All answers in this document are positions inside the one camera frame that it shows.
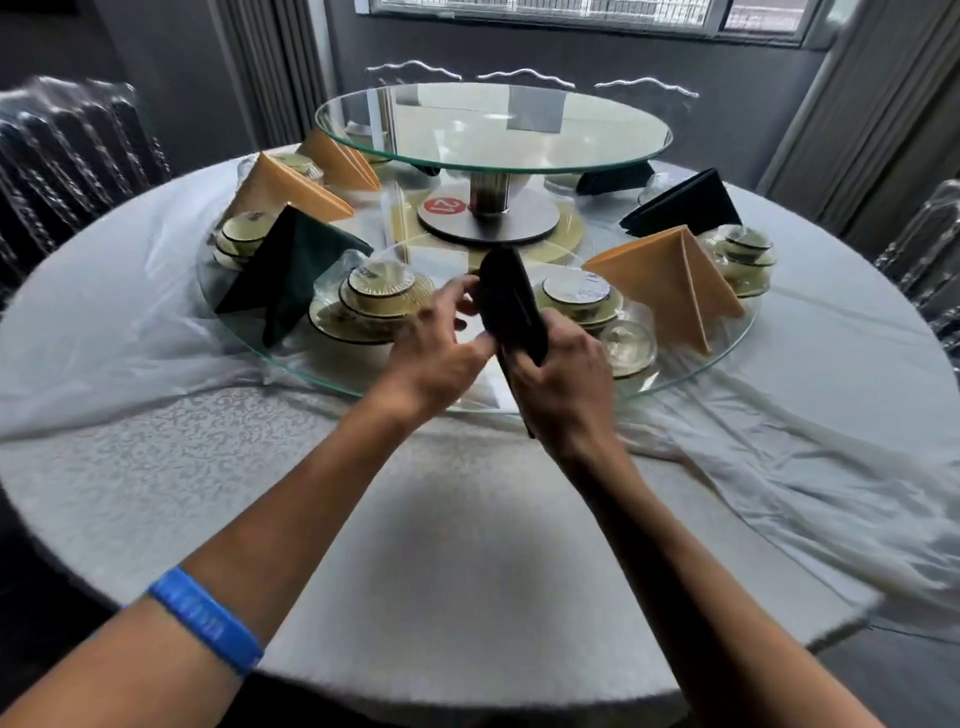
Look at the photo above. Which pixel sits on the person's right hand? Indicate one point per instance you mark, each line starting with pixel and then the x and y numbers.
pixel 570 390

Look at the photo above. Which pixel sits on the person's left hand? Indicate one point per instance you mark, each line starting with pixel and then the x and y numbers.
pixel 424 360

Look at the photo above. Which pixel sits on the person's right thumb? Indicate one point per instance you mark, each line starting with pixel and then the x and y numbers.
pixel 519 366

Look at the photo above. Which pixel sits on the person's left thumb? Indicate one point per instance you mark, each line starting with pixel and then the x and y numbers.
pixel 474 347

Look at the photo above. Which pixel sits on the dark green cloth napkin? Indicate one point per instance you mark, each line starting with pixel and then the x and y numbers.
pixel 690 202
pixel 292 262
pixel 510 300
pixel 615 181

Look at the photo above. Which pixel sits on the person's right forearm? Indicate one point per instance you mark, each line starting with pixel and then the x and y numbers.
pixel 690 600

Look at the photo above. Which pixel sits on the person's left forearm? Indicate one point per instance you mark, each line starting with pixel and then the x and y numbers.
pixel 247 555

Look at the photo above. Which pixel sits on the plastic-wrapped tableware set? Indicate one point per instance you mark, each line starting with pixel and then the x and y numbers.
pixel 300 163
pixel 244 229
pixel 746 251
pixel 577 292
pixel 379 289

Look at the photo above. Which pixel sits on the plastic-wrapped glass cup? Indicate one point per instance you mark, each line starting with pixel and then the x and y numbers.
pixel 628 349

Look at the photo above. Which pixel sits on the large glass turntable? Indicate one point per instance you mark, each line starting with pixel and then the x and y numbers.
pixel 420 247

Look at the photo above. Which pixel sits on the steel turntable stand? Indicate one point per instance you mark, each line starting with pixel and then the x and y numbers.
pixel 495 221

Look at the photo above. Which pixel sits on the yellow round turntable base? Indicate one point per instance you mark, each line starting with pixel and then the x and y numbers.
pixel 571 232

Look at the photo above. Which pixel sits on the round red sticker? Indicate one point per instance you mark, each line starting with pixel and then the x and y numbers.
pixel 441 206

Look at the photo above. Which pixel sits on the orange folded cloth napkin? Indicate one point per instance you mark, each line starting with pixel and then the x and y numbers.
pixel 277 187
pixel 660 277
pixel 337 161

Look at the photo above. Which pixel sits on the dark green folded cloth napkin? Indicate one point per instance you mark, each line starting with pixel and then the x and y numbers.
pixel 690 202
pixel 615 181
pixel 292 262

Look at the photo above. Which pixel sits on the white patterned tablecloth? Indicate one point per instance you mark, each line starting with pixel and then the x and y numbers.
pixel 450 562

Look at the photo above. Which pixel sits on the small raised glass turntable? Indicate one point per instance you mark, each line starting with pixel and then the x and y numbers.
pixel 487 127

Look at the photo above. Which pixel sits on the clear chair with wavy top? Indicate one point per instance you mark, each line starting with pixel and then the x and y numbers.
pixel 420 70
pixel 525 75
pixel 652 82

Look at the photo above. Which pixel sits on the clear plastic table cover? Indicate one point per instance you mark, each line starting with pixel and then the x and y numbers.
pixel 787 465

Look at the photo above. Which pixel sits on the grey curtain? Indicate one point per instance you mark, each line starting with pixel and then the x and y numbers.
pixel 862 112
pixel 262 67

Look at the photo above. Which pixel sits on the blue rubber wristband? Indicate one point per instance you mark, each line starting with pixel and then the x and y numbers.
pixel 206 619

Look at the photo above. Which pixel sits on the plastic-covered dark chair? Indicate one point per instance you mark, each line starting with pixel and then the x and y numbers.
pixel 67 165
pixel 926 255

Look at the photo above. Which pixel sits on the window with white frame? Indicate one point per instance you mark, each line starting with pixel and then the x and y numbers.
pixel 585 13

